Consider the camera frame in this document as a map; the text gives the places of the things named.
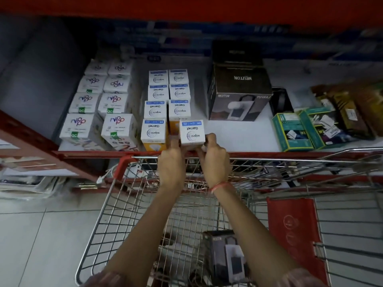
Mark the person's left hand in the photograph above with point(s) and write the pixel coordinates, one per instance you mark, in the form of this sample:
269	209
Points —
172	167

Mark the person's right hand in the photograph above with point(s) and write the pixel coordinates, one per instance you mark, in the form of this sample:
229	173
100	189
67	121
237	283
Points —
215	164

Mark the person's right fingers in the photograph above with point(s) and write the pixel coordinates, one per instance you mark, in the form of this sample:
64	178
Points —
211	139

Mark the person's left fingers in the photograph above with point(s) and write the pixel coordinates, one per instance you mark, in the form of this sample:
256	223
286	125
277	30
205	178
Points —
172	144

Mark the white blue-topped bulb box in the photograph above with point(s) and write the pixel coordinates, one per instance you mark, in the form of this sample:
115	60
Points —
193	134

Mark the person's right forearm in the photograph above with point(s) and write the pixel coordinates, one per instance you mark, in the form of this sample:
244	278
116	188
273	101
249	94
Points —
245	227

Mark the person's left forearm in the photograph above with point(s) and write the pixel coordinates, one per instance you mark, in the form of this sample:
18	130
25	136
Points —
149	227

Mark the rows of white bulb boxes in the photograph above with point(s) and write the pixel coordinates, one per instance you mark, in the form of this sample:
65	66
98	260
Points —
158	110

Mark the large black-brown lamp box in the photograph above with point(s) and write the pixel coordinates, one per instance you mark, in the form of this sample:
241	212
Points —
239	92

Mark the black round device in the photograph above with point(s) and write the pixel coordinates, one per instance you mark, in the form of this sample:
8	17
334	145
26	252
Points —
280	101

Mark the teal charger box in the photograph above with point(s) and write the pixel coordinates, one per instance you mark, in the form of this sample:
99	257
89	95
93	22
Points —
291	132
318	128

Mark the grey flat box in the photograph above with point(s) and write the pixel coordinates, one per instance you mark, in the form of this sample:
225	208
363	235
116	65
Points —
172	61

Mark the small black lamp box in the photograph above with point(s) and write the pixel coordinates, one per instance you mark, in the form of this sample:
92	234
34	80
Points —
238	53

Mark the rows of white colourful-logo boxes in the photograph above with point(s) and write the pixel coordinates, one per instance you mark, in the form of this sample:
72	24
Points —
89	101

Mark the black tall lamp box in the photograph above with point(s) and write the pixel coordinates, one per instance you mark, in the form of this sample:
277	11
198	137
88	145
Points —
226	257

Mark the red cart seat flap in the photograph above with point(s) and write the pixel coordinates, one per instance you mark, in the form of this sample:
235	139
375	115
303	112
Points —
294	233

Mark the red metal shelf rack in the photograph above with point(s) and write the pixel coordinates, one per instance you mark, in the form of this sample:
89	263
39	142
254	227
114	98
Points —
209	8

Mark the pile of brown packets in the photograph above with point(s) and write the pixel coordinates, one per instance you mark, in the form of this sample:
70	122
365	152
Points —
356	107

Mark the stack of flat plastic packs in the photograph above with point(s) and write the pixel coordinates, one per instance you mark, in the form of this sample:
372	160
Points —
24	179

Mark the pink shirt sleeve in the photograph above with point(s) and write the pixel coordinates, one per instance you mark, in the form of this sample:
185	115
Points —
302	277

